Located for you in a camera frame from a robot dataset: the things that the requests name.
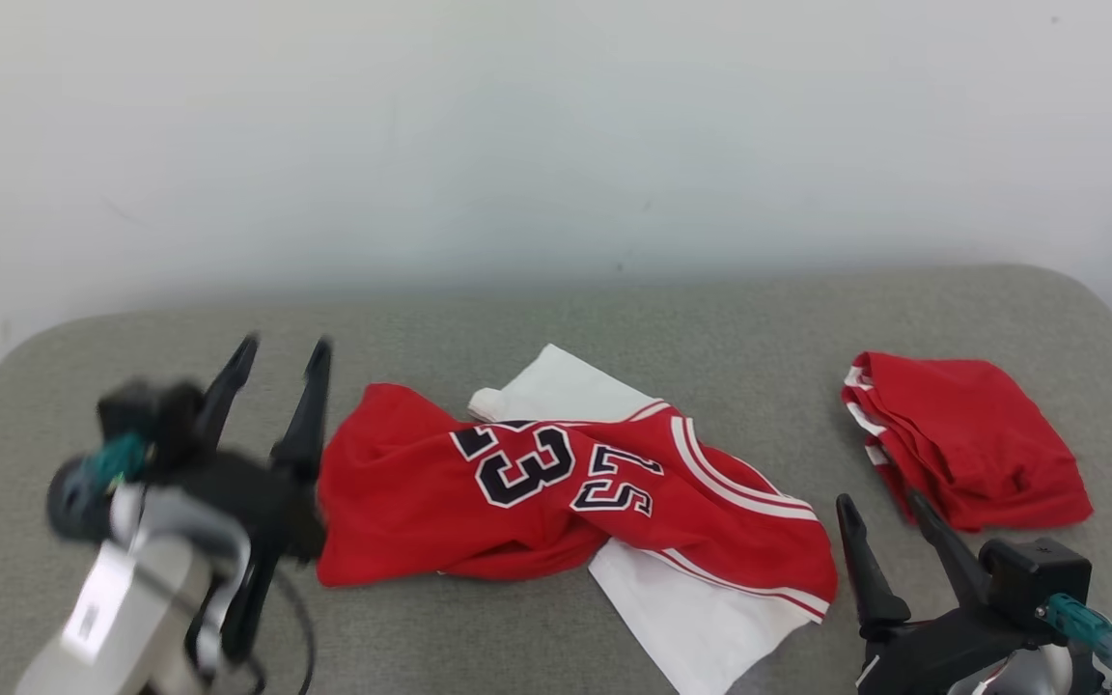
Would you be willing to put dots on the teal left camera connector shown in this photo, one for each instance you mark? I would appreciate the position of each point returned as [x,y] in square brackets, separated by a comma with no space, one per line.
[117,458]

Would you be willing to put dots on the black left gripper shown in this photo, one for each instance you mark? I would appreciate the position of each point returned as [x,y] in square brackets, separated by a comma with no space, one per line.
[276,512]

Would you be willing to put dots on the teal right camera connector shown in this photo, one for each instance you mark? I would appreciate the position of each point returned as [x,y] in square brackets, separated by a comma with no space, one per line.
[1082,623]

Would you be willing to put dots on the red white Bulls shorts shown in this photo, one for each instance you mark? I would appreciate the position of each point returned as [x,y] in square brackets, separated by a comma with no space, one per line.
[971,444]

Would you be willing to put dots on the teal camera connector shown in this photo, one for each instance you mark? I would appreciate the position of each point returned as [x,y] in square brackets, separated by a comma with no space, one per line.
[1082,623]
[117,458]

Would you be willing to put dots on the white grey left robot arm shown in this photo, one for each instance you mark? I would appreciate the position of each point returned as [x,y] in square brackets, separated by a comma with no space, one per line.
[131,618]

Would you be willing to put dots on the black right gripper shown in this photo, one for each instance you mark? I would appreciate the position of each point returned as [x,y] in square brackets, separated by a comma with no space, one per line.
[923,656]

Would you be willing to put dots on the red white Bulls jersey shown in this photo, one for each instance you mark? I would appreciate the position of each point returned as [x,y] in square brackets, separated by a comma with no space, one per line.
[402,502]

